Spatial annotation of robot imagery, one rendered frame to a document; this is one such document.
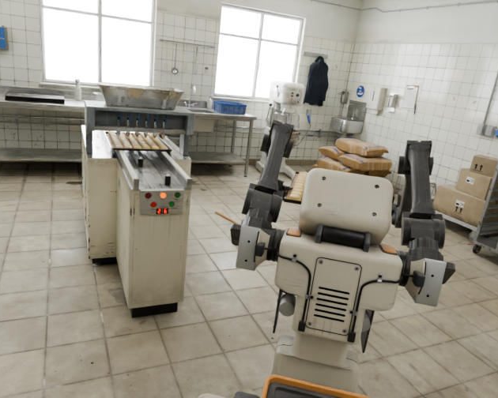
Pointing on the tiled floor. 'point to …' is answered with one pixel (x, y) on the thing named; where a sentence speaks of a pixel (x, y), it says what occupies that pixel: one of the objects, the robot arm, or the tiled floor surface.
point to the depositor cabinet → (108, 194)
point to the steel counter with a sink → (205, 121)
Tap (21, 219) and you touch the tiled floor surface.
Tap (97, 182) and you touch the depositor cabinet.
